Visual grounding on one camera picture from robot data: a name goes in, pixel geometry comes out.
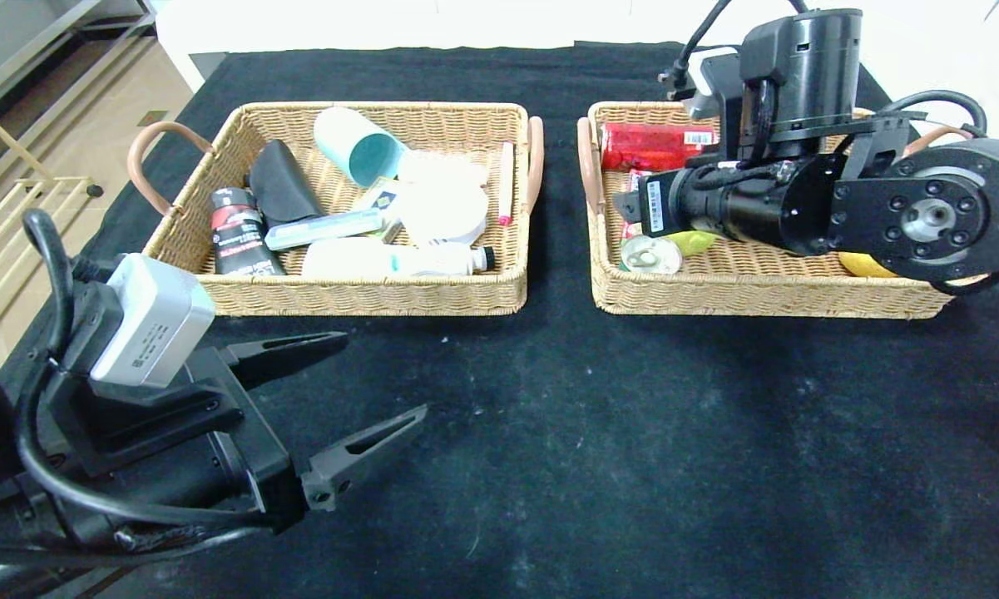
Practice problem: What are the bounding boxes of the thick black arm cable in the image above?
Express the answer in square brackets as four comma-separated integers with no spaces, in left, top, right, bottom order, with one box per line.
[877,89,990,139]

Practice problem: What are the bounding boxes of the grey metal shelf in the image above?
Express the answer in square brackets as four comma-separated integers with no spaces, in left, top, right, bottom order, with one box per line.
[0,0,159,109]

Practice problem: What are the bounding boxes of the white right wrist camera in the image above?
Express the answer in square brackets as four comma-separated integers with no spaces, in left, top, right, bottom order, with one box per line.
[685,48,746,122]

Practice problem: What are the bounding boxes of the black facial cleanser tube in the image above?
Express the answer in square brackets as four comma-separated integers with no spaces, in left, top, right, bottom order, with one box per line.
[211,188,288,277]

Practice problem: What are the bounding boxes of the tin can with pull tab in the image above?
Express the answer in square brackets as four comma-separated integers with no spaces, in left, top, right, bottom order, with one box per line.
[621,234,684,276]

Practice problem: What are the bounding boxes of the wicker basket holding food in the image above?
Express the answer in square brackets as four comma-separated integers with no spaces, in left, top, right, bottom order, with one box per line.
[576,102,996,320]

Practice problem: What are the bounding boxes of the white electric brush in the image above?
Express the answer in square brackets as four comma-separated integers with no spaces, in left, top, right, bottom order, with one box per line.
[302,238,497,279]

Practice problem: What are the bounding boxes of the black table cloth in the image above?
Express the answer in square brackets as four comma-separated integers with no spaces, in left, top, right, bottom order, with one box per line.
[0,42,999,599]

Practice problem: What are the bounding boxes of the white cabinet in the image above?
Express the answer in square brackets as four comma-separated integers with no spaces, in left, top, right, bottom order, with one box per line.
[861,0,999,280]

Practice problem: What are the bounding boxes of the white low table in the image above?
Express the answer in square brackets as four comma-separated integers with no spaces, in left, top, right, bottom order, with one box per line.
[156,0,799,95]

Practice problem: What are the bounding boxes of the green gold card box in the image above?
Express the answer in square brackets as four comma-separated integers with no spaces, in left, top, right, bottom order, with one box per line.
[358,178,408,245]

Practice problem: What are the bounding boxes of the clear compass case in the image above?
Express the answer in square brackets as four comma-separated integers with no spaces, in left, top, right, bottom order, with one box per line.
[265,208,385,253]

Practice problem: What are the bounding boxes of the white pink marker pen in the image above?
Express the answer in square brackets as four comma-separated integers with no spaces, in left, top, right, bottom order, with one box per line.
[497,141,517,227]

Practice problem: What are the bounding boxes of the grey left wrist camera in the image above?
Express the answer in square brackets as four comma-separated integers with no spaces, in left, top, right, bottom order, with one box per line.
[89,253,217,389]

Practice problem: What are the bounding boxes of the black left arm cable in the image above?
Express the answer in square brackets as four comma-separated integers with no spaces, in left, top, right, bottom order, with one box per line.
[14,208,277,530]

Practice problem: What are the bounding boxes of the red chewy candy stick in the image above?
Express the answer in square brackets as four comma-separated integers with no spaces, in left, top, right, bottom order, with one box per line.
[623,170,651,240]

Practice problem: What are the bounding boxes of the red soda can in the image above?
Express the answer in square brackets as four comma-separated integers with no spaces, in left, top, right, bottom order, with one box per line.
[601,123,720,173]

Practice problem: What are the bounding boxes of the wooden wheeled rack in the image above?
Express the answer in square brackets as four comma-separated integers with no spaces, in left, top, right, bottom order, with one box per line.
[0,96,107,346]

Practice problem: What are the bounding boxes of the pink lotion bottle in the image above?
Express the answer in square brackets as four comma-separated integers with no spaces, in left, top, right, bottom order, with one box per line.
[398,151,488,189]

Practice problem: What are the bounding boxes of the thin black camera cable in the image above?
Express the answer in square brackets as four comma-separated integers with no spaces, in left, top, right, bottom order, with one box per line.
[659,0,734,89]

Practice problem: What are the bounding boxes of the wicker basket holding toiletries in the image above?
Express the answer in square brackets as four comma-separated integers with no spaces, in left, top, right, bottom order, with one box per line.
[128,102,546,318]

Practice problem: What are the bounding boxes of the yellow pear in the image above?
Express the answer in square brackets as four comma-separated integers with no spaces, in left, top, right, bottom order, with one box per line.
[838,251,901,280]

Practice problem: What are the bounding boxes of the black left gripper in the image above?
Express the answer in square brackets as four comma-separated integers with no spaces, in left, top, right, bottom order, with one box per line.
[47,330,429,534]

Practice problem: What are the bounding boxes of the black glasses case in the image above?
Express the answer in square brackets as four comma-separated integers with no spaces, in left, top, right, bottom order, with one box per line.
[250,140,324,228]

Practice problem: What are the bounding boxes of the yellow lemon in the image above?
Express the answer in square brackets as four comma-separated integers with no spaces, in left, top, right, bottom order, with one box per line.
[664,230,721,258]

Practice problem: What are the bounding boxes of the teal plastic cup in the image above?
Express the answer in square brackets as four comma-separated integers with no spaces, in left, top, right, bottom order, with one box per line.
[313,106,410,190]

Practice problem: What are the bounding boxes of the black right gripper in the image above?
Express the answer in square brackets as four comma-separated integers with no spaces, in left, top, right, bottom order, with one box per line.
[612,167,734,239]

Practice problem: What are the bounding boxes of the white round container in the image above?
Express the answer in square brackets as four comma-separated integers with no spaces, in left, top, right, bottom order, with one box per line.
[399,179,492,249]

